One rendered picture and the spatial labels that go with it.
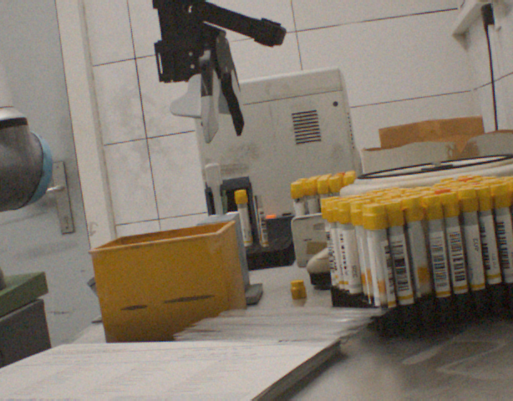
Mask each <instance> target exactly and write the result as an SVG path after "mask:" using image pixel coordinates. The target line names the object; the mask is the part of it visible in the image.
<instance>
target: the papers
mask: <svg viewBox="0 0 513 401"><path fill-rule="evenodd" d="M247 341H252V342H260V343H213V342H211V341H196V342H187V341H186V342H164V343H101V344H91V343H84V344H68V345H62V346H59V347H57V348H54V349H52V348H50V349H49V350H47V351H44V352H42V353H38V354H36V355H33V356H32V357H29V358H25V359H24V360H22V361H19V362H15V363H13V364H10V365H8V366H7V367H4V368H1V369H0V401H271V400H272V399H274V398H275V397H277V396H278V395H279V394H280V393H282V392H283V391H285V390H286V389H287V388H289V387H290V386H292V385H293V384H295V383H296V382H297V381H299V380H300V379H301V378H303V377H304V376H306V375H307V374H308V373H310V372H311V371H312V370H313V369H314V368H315V367H317V366H318V365H319V364H321V363H322V362H325V361H326V360H327V359H329V358H330V357H331V356H332V355H334V354H335V353H336V352H337V351H338V350H340V347H341V346H340V345H338V346H336V347H331V346H330V347H328V348H310V347H302V346H294V345H286V344H277V343H289V342H286V341H276V340H247Z"/></svg>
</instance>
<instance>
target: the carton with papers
mask: <svg viewBox="0 0 513 401"><path fill-rule="evenodd" d="M360 152H361V156H362V161H363V169H364V174H366V173H369V172H374V171H379V170H387V169H393V168H399V167H404V166H410V165H421V164H426V163H432V162H438V161H444V160H456V159H463V158H470V157H476V156H484V155H501V154H513V129H498V130H495V131H491V132H488V133H485V134H482V135H454V136H450V137H447V138H443V139H439V140H431V141H430V142H422V143H416V142H413V144H412V143H408V144H392V145H387V146H382V147H370V148H367V149H366V148H365V147H363V149H362V150H361V151H360Z"/></svg>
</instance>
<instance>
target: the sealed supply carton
mask: <svg viewBox="0 0 513 401"><path fill-rule="evenodd" d="M378 132H379V138H380V144H381V147H382V146H387V145H392V144H408V143H412V144H413V142H416V143H422V142H430V141H431V140H439V139H443V138H447V137H450V136H454V135H482V134H485V127H484V121H483V116H482V114H477V115H470V116H463V117H455V118H448V119H426V120H421V121H417V122H413V123H408V124H400V125H394V126H389V127H384V128H380V129H378Z"/></svg>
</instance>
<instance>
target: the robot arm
mask: <svg viewBox="0 0 513 401"><path fill-rule="evenodd" d="M151 1H152V6H153V9H157V13H158V19H159V24H160V35H161V40H158V43H153V44H154V50H155V59H156V66H157V71H158V76H159V82H164V84H168V83H173V82H174V83H179V82H185V83H188V89H187V93H185V94H184V95H182V96H181V97H179V98H178V99H176V100H174V101H173V102H171V103H170V112H171V114H173V115H175V116H181V117H188V118H196V119H201V121H202V129H203V134H204V139H205V143H206V144H209V143H210V142H211V140H212V139H213V137H214V135H215V133H216V131H217V130H218V121H217V116H219V114H229V115H230V116H231V117H232V118H231V120H233V124H234V126H235V130H236V134H237V136H241V133H242V131H243V128H244V124H245V123H246V120H245V119H244V114H243V107H242V101H241V90H240V86H239V82H238V77H237V73H236V66H235V64H234V61H233V58H232V54H231V47H230V43H229V40H228V39H226V38H225V36H226V35H227V32H226V31H225V30H223V29H221V28H224V29H227V30H230V31H232V32H234V33H239V34H240V35H244V36H247V37H249V38H253V39H254V41H253V42H255V43H259V44H260V45H261V46H264V47H266V46H267V47H270V48H273V46H281V45H282V43H283V40H284V38H285V36H286V33H287V30H286V29H285V28H283V27H281V25H282V24H281V23H279V22H277V21H275V20H274V19H272V18H262V19H260V18H254V17H252V16H249V15H247V14H245V13H239V12H237V11H235V10H232V9H229V8H225V7H222V6H220V5H217V4H214V3H211V2H207V0H151ZM190 7H192V8H190ZM190 10H191V13H190ZM211 24H212V25H215V26H217V27H215V26H212V25H211ZM218 27H220V28H218ZM158 53H159V54H160V61H159V55H158ZM160 65H161V70H162V73H161V71H160ZM6 76H7V75H6V73H5V70H4V67H3V61H2V59H1V55H0V213H1V212H5V211H17V210H20V209H22V207H24V206H27V205H31V204H32V203H35V202H37V201H38V200H40V199H41V198H42V197H43V196H44V194H45V193H46V192H47V190H48V185H49V184H50V182H51V179H52V176H53V157H52V154H51V150H50V148H49V147H50V146H49V144H48V142H47V141H46V140H45V139H42V136H41V135H39V134H37V133H35V132H32V131H30V128H29V126H28V120H27V117H26V115H24V114H22V113H20V112H18V111H17V110H16V109H15V108H14V107H13V106H14V104H13V99H12V96H11V93H10V90H9V87H8V81H7V79H6ZM5 287H6V285H5V281H4V275H3V271H2V269H1V268H0V291H1V290H3V289H4V288H5Z"/></svg>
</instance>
